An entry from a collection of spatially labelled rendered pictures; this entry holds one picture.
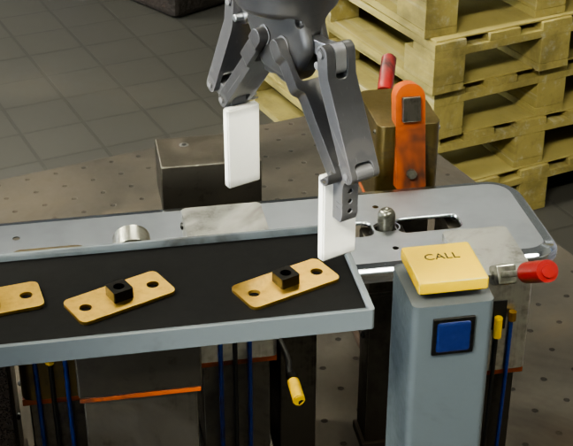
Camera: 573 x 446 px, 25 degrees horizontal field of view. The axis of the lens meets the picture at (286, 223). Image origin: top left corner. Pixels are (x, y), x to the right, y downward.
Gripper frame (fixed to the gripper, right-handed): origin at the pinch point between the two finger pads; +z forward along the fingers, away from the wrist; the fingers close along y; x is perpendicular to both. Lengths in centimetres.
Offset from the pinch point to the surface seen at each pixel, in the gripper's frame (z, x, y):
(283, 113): 121, -150, 235
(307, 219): 23.4, -23.0, 31.6
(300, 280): 7.1, -0.9, -0.5
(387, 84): 18, -46, 48
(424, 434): 22.6, -9.9, -6.6
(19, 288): 7.1, 18.7, 10.6
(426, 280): 7.4, -9.9, -5.6
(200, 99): 123, -135, 263
